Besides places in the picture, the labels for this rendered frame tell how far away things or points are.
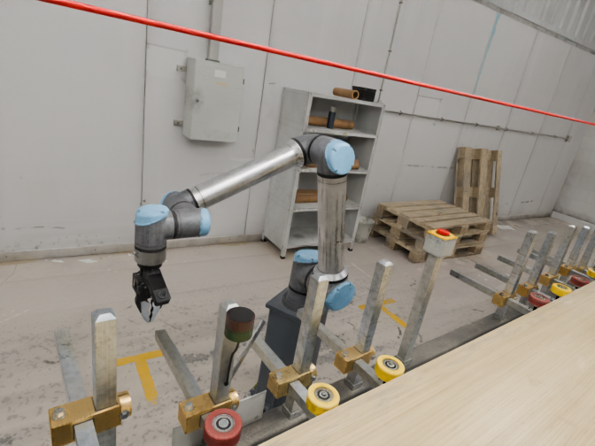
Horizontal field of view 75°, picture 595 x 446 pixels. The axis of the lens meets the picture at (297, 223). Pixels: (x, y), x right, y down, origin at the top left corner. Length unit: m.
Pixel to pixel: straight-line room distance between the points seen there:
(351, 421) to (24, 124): 2.89
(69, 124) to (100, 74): 0.42
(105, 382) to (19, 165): 2.66
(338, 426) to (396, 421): 0.15
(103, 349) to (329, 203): 0.95
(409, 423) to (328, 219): 0.77
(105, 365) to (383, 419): 0.62
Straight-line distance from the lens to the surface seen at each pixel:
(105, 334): 0.78
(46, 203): 3.45
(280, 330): 1.92
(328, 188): 1.44
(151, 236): 1.17
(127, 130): 3.35
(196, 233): 1.21
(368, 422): 1.01
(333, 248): 1.55
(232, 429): 0.92
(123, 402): 0.90
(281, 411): 1.26
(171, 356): 1.15
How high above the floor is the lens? 1.60
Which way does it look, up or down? 20 degrees down
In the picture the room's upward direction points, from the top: 10 degrees clockwise
